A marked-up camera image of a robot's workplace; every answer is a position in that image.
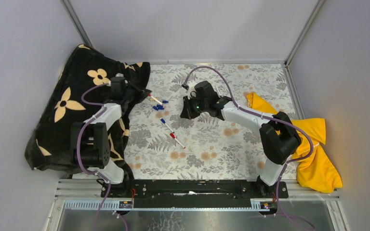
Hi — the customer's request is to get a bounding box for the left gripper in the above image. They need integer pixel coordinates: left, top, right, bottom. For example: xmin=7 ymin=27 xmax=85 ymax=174
xmin=123 ymin=81 xmax=152 ymax=105

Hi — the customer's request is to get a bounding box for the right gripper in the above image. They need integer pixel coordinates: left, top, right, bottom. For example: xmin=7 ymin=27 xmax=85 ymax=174
xmin=181 ymin=94 xmax=208 ymax=120

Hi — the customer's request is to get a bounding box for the red capped marker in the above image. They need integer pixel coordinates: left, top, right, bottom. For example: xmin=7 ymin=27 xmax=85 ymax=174
xmin=170 ymin=133 xmax=186 ymax=149
xmin=148 ymin=94 xmax=163 ymax=105

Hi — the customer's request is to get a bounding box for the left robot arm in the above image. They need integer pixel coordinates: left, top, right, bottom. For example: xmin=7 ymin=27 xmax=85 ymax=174
xmin=70 ymin=74 xmax=152 ymax=198

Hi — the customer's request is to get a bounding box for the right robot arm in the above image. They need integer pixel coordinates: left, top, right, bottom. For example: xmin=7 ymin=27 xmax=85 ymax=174
xmin=180 ymin=81 xmax=302 ymax=198

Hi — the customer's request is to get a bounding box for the blue capped marker left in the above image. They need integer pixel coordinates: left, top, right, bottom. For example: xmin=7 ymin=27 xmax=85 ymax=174
xmin=160 ymin=118 xmax=175 ymax=134

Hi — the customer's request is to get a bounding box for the black floral blanket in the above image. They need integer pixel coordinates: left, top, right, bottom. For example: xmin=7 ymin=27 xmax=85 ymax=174
xmin=25 ymin=44 xmax=151 ymax=174

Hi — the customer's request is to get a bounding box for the yellow cloth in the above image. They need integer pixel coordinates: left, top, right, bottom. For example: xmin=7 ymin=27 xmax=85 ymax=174
xmin=246 ymin=92 xmax=343 ymax=193

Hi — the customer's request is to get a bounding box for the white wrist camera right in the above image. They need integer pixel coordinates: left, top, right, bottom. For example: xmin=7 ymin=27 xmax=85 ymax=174
xmin=182 ymin=83 xmax=197 ymax=99

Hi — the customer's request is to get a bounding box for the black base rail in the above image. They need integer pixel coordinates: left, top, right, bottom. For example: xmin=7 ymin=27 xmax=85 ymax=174
xmin=98 ymin=180 xmax=289 ymax=209

